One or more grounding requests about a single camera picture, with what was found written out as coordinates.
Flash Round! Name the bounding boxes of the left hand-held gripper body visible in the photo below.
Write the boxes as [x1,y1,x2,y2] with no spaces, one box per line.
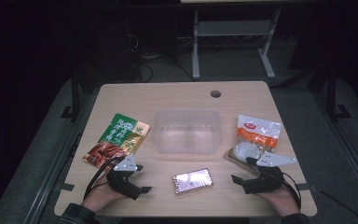
[105,154,143,201]

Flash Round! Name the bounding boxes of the black floor cable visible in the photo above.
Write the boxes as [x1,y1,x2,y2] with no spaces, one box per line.
[318,189,358,224]

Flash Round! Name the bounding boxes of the black metal stand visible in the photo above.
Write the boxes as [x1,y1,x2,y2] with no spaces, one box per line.
[60,70,82,121]
[322,64,352,121]

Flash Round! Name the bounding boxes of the white metal desk frame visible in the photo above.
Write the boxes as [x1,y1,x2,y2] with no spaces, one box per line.
[180,0,283,81]

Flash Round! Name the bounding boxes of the person's right hand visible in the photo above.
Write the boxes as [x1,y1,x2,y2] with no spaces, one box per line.
[255,182,301,217]

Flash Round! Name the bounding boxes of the green seasoning packet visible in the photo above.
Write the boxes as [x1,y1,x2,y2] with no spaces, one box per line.
[82,112,152,169]

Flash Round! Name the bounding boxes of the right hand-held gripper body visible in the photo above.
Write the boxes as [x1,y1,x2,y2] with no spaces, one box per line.
[242,151,298,195]

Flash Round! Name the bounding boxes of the white and orange food packet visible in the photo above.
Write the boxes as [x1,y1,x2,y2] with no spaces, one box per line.
[223,114,282,174]

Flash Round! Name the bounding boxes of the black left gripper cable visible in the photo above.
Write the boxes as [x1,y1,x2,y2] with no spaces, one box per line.
[83,156,126,201]

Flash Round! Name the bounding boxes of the clear plastic container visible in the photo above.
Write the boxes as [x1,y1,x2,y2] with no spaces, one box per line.
[151,109,223,156]

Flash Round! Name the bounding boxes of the black floor cables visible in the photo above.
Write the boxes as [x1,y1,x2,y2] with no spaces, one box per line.
[127,31,195,83]

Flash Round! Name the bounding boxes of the shiny foil-wrapped box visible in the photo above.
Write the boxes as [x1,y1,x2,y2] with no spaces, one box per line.
[172,168,214,196]

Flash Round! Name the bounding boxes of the person's left hand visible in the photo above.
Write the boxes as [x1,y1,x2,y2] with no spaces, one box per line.
[81,172,129,214]

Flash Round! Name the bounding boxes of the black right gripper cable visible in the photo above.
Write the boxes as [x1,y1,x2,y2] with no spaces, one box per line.
[281,172,303,210]

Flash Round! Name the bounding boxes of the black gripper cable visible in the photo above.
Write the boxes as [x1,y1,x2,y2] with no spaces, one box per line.
[281,172,303,210]
[83,156,126,201]

